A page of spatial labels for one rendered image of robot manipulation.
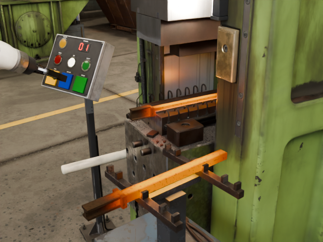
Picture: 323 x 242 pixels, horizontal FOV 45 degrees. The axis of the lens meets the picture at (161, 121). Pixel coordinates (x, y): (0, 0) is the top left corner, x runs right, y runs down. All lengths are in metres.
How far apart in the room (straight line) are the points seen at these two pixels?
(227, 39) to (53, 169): 2.24
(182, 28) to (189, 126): 0.36
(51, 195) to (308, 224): 1.81
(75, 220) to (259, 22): 1.85
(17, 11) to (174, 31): 5.00
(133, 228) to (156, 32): 0.68
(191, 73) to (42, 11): 4.75
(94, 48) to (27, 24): 4.45
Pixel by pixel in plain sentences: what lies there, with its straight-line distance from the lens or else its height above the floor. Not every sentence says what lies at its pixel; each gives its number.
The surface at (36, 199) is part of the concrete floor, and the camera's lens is 2.93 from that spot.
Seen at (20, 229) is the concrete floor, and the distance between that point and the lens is 2.69.
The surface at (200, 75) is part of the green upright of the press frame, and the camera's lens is 1.89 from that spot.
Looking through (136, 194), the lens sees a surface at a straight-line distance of 1.00.
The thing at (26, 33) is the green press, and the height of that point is 0.47.
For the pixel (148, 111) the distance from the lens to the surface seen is 1.56.
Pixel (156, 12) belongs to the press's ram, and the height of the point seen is 1.38.
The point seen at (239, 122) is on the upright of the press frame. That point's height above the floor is 1.05.
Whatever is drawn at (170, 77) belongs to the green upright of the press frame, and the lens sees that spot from 1.80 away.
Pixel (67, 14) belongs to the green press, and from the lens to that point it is 6.80.
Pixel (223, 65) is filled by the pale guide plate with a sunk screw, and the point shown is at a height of 1.23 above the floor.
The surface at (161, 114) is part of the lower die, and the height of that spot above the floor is 0.99.
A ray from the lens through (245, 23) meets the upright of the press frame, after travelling 1.26.
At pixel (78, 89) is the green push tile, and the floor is 0.99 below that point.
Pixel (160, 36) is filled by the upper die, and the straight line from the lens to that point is 1.43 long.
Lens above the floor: 1.59
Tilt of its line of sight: 23 degrees down
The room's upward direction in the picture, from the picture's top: 1 degrees counter-clockwise
